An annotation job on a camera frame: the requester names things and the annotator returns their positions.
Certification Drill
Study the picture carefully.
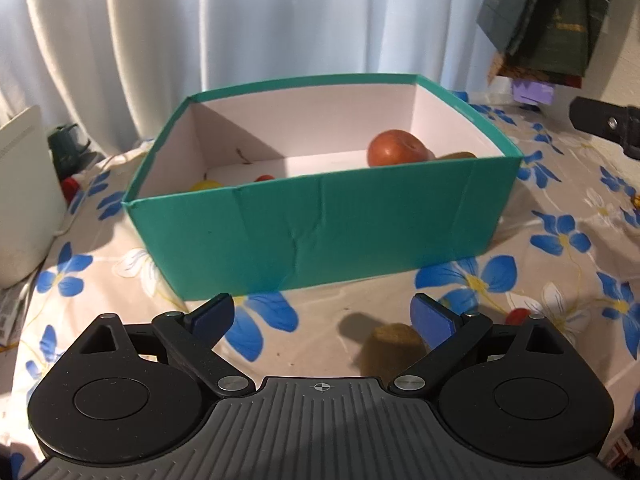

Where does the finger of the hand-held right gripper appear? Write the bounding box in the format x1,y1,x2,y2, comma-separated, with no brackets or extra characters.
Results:
569,96,640,161

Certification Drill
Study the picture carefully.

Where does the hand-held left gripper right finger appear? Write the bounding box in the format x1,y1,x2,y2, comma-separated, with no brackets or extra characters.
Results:
392,293,577,402

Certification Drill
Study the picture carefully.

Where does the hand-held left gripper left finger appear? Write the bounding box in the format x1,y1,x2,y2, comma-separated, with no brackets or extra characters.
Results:
75,293,256,402

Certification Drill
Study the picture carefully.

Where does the teal cardboard box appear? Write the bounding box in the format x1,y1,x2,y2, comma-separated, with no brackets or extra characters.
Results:
121,74,522,301

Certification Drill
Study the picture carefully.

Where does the red apple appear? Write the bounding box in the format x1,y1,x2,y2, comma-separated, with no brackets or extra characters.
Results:
367,130,431,167

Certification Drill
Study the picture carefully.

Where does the purple paper bag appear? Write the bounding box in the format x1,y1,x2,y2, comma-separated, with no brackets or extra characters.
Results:
512,79,556,107

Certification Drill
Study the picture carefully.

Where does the patterned brown bag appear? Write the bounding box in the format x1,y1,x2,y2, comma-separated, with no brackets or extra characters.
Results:
487,52,585,90

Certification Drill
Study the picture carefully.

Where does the floral tablecloth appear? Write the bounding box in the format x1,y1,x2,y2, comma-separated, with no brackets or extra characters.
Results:
0,89,640,480

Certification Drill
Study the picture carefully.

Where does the dark green hanging bag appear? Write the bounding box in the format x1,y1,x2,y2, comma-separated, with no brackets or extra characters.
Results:
476,0,608,77

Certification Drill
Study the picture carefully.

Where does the red round object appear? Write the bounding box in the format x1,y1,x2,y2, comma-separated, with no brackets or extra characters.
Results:
61,176,87,206

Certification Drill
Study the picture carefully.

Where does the white appliance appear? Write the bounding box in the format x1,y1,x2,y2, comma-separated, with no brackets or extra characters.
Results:
0,105,69,289

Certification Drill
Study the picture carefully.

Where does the dark green cup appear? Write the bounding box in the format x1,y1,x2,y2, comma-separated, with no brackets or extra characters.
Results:
47,124,99,182

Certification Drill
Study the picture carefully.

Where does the white curtain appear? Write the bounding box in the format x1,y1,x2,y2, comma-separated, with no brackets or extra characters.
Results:
0,0,501,161

